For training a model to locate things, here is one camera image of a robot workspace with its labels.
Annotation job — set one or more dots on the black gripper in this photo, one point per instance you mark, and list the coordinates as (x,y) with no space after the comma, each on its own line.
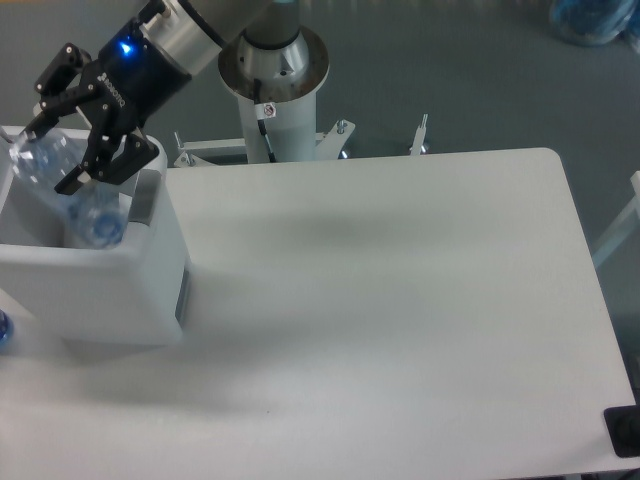
(133,77)

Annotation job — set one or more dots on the clear plastic water bottle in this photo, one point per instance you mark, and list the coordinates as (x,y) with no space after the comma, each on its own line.
(49,167)

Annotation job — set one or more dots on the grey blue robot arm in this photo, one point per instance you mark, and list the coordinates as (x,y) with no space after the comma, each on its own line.
(193,33)

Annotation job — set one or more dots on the white trash can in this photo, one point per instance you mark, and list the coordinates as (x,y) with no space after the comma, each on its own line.
(108,264)

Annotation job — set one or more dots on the blue bottle cap at left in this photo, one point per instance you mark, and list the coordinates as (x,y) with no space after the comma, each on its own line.
(6,329)

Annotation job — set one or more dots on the blue plastic bags on floor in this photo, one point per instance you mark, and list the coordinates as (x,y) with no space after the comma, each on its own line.
(590,23)

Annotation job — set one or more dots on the black clamp at table edge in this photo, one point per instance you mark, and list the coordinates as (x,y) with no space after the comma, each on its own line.
(623,427)

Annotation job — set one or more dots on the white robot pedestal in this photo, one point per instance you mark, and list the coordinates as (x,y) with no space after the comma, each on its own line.
(276,91)

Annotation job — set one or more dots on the white metal frame bracket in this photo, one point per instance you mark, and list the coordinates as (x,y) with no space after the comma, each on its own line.
(329,145)

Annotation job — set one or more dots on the white bolt post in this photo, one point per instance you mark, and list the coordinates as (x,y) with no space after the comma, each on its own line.
(420,145)

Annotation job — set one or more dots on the white frame at right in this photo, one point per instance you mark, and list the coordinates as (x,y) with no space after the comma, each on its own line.
(621,228)

